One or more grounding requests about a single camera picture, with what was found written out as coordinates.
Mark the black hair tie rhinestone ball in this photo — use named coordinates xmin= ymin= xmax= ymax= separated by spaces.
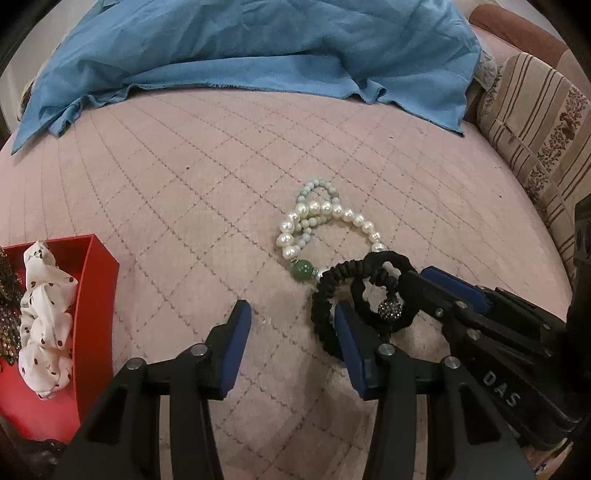
xmin=351 ymin=265 xmax=422 ymax=333

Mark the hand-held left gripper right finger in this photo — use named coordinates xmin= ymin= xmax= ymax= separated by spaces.
xmin=335 ymin=302 xmax=536 ymax=480

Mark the pink sofa cushion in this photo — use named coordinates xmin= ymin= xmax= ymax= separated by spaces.
xmin=468 ymin=4 xmax=568 ymax=61

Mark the white polka dot scrunchie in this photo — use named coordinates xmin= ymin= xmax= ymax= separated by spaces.
xmin=18 ymin=241 xmax=79 ymax=400

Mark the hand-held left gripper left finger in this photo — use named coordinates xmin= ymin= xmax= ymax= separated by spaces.
xmin=53 ymin=300 xmax=252 ymax=480

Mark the pale blue bead bracelet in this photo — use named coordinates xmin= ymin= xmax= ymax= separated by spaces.
xmin=295 ymin=178 xmax=343 ymax=245

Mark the pale patterned cloth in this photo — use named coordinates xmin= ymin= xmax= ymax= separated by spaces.
xmin=475 ymin=48 xmax=502 ymax=89

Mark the red box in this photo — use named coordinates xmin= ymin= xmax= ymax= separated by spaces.
xmin=0 ymin=234 xmax=120 ymax=462

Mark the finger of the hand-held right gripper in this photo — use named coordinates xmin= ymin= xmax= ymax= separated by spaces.
xmin=402 ymin=272 xmax=467 ymax=324
xmin=421 ymin=267 xmax=491 ymax=315

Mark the thin black scrunchie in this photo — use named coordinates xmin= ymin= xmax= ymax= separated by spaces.
xmin=311 ymin=251 xmax=417 ymax=365

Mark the black hair claw clip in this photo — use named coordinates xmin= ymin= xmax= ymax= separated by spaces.
xmin=14 ymin=438 xmax=68 ymax=464

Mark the striped floral cushion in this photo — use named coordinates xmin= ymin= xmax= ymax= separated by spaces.
xmin=475 ymin=52 xmax=591 ymax=278

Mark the white pearl bracelet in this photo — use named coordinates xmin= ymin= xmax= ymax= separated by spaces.
xmin=276 ymin=199 xmax=389 ymax=282

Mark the blue cloth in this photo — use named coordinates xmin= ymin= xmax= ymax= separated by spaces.
xmin=10 ymin=0 xmax=482 ymax=155

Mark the rhinestone hair clip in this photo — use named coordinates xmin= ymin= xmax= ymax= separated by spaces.
xmin=0 ymin=249 xmax=23 ymax=370

